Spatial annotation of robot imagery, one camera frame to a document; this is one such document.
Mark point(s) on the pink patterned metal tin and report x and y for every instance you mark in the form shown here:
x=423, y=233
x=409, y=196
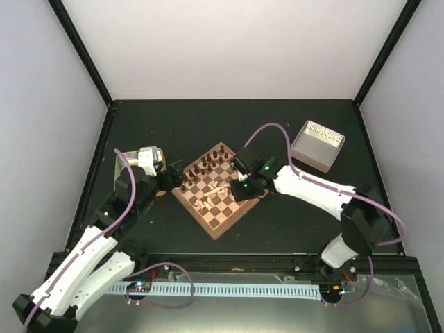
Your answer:
x=317, y=146

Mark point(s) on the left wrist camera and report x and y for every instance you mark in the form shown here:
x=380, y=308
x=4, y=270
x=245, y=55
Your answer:
x=151, y=160

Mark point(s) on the left circuit board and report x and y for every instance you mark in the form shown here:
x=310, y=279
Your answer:
x=143, y=287

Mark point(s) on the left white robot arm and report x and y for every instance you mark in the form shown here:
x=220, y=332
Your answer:
x=102, y=256

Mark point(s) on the black frame post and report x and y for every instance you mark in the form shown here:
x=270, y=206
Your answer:
x=388, y=46
x=72, y=33

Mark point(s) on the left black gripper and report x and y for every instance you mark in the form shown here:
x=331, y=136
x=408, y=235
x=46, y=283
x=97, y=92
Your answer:
x=176, y=178

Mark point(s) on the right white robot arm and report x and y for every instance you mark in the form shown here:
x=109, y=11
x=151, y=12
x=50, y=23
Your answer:
x=363, y=219

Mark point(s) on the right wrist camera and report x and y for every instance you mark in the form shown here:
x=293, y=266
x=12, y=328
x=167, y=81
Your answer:
x=242, y=177

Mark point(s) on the right circuit board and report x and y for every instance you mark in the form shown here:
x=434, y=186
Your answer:
x=335, y=289

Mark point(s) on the black mounting rail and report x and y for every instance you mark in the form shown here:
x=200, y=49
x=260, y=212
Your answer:
x=298, y=264

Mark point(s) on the black frame post left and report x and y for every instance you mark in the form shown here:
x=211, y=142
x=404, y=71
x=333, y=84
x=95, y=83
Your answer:
x=72, y=33

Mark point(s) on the wooden chess board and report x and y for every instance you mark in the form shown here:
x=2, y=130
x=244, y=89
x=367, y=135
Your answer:
x=218, y=212

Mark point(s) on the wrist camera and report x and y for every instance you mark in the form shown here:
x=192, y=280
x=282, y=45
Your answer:
x=242, y=177
x=151, y=160

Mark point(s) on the light blue slotted cable duct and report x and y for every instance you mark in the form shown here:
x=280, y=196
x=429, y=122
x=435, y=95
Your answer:
x=229, y=290

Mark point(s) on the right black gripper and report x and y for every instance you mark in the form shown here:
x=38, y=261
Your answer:
x=239, y=195

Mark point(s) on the circuit board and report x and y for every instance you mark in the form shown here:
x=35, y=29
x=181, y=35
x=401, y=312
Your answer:
x=335, y=289
x=143, y=287

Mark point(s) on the black frame post right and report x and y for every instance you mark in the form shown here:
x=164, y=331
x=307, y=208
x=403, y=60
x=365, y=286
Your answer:
x=388, y=46

